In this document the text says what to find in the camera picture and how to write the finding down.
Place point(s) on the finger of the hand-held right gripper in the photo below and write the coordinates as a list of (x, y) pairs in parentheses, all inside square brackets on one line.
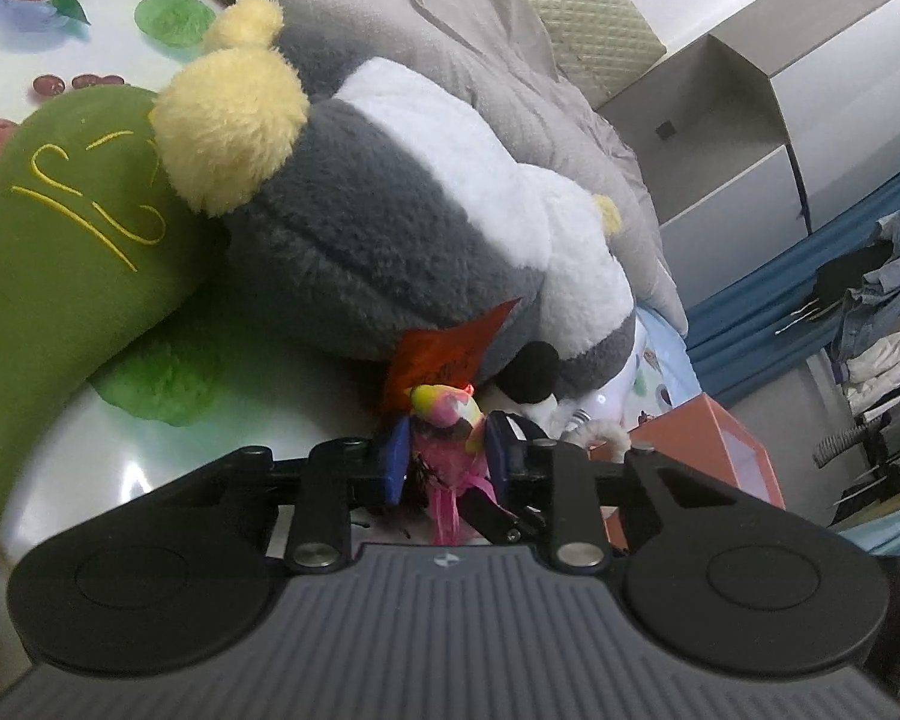
[(510, 525)]

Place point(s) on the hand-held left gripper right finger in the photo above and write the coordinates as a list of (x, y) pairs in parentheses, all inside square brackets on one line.
[(499, 457)]

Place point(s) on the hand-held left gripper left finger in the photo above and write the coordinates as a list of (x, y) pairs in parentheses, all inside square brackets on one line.
[(399, 465)]

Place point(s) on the pink yellow ribbon toy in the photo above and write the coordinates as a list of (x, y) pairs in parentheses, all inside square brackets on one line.
[(450, 420)]

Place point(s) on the small panda plush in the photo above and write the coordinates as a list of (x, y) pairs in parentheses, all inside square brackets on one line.
[(529, 371)]

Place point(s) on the pink cardboard box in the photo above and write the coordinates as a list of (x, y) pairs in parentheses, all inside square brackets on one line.
[(690, 427)]

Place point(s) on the grey white penguin plush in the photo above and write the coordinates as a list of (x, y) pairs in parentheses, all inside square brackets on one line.
[(360, 240)]

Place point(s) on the blue curtain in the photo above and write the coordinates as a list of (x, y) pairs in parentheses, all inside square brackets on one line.
[(757, 315)]

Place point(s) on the green embroidered plush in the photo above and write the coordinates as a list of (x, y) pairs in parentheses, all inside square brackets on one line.
[(60, 277)]

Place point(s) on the hanging white jacket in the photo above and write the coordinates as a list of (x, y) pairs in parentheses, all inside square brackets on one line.
[(892, 367)]

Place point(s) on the grey duvet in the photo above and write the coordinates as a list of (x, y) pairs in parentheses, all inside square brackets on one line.
[(457, 30)]

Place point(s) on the grey white cabinet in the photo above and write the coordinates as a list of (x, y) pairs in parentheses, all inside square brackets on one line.
[(832, 90)]

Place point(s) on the dark wall switch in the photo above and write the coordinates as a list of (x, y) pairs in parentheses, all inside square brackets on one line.
[(665, 130)]

